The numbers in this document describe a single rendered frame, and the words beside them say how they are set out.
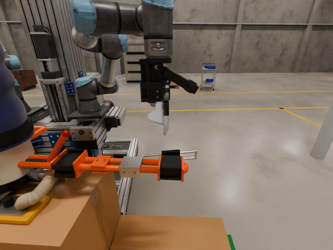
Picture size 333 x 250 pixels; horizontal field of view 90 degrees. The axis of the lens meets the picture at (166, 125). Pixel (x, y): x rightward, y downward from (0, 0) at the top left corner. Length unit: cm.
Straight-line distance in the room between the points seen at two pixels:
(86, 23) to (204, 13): 1127
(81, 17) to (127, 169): 43
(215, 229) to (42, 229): 80
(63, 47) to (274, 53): 1287
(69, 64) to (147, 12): 103
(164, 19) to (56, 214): 66
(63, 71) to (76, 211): 102
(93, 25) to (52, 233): 59
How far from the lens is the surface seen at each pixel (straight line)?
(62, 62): 144
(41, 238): 68
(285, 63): 1407
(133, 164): 57
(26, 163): 75
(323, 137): 314
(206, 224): 111
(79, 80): 122
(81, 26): 51
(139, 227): 108
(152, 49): 45
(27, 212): 75
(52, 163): 67
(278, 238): 193
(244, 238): 180
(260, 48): 1300
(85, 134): 117
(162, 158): 58
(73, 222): 67
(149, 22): 46
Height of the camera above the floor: 144
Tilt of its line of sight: 24 degrees down
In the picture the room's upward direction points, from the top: straight up
